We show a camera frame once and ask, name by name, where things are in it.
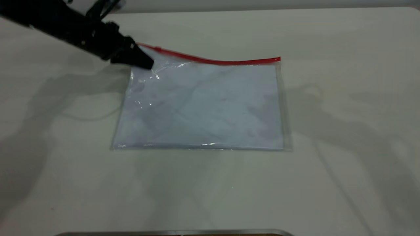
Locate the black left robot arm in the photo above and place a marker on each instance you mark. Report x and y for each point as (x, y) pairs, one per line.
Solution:
(49, 19)

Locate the white paper stack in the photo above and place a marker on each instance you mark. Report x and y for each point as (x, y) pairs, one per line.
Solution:
(203, 108)

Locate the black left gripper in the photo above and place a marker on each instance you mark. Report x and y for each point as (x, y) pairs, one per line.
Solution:
(105, 41)

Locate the clear plastic zip bag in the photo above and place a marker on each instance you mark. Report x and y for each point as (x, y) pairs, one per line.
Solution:
(203, 105)

